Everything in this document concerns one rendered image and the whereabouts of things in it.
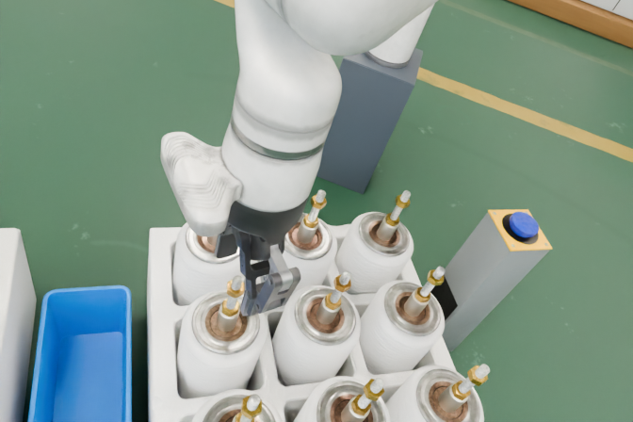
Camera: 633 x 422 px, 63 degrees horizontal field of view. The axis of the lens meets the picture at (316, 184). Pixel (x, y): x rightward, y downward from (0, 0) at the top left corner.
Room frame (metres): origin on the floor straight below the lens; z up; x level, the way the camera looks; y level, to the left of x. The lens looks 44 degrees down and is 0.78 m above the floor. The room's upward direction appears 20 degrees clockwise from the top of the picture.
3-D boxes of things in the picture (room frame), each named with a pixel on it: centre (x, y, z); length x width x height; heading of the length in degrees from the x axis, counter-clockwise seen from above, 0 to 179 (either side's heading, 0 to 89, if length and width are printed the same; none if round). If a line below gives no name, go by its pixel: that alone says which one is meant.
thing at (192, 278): (0.39, 0.09, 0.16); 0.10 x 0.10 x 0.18
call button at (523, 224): (0.55, -0.29, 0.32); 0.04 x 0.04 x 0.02
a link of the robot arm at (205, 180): (0.28, 0.05, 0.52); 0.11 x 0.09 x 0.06; 133
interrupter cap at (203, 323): (0.29, 0.04, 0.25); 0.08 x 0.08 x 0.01
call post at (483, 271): (0.55, -0.29, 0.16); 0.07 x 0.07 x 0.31; 28
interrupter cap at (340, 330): (0.34, -0.06, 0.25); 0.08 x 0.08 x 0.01
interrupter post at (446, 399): (0.30, -0.22, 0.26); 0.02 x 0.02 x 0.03
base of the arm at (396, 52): (0.90, -0.04, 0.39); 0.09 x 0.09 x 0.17; 89
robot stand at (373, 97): (0.90, -0.04, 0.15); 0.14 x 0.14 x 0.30; 89
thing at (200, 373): (0.29, 0.04, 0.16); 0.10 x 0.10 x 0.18
